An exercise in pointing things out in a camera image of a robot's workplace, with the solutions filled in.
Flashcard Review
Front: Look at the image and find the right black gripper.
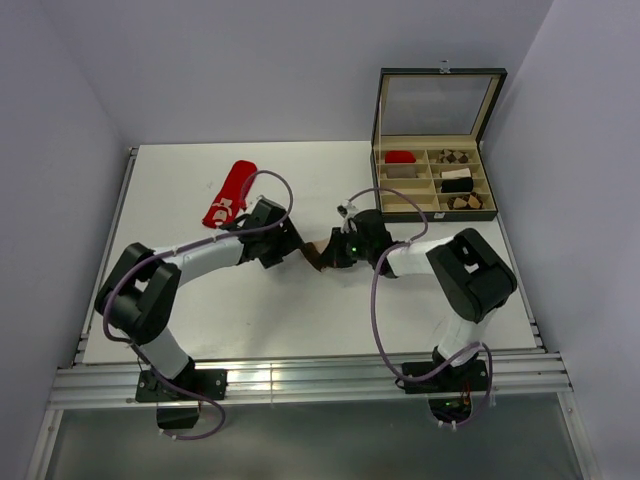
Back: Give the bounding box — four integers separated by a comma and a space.
318, 227, 374, 268

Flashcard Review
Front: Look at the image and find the beige sock brown toe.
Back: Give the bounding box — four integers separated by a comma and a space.
300, 239, 330, 272

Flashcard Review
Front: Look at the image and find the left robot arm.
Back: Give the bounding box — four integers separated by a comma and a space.
94, 198, 303, 399

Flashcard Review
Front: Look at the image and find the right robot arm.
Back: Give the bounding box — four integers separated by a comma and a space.
308, 210, 517, 390

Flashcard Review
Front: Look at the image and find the red sock white pattern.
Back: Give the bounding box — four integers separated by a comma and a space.
201, 160, 258, 229

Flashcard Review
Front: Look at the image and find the rolled red sock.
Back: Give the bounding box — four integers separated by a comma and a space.
384, 150, 416, 164

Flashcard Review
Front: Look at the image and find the rolled checkered sock lower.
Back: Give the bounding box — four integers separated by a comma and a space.
446, 192, 484, 211

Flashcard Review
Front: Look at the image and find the rolled checkered sock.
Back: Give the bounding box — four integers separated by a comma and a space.
438, 149, 469, 164
446, 192, 484, 211

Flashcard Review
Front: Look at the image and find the rolled checkered sock upper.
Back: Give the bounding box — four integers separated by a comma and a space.
438, 149, 469, 164

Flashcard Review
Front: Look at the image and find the rolled white black sock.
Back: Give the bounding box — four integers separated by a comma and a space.
440, 168, 472, 180

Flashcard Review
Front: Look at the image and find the black compartment storage box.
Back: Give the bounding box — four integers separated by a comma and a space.
371, 65, 507, 223

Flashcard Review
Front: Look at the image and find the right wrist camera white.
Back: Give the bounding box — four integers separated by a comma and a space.
336, 200, 359, 219

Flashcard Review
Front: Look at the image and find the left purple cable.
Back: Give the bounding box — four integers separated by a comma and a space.
102, 170, 294, 441

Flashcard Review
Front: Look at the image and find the purple cable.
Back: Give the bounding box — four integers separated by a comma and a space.
344, 187, 496, 427
102, 170, 294, 441

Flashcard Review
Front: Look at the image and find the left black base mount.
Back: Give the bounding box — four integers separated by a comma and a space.
134, 369, 227, 439

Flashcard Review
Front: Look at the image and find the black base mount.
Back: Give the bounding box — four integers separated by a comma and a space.
395, 358, 491, 423
134, 369, 227, 439

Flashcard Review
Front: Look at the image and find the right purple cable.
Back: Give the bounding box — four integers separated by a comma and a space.
344, 187, 496, 427

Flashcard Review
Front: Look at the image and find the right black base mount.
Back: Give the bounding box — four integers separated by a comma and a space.
395, 358, 491, 423

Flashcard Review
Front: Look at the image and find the aluminium frame rail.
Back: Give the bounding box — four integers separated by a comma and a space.
47, 352, 573, 410

